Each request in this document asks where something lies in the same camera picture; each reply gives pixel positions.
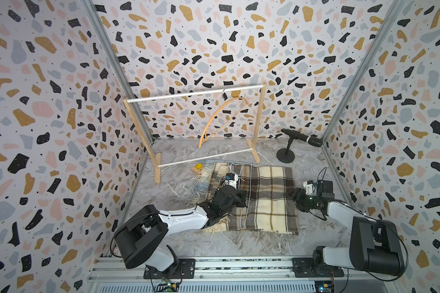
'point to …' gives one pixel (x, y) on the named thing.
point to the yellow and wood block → (197, 168)
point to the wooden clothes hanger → (225, 101)
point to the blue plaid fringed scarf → (208, 166)
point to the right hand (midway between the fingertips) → (289, 196)
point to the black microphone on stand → (286, 155)
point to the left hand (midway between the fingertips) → (251, 192)
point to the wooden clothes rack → (253, 143)
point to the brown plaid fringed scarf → (270, 194)
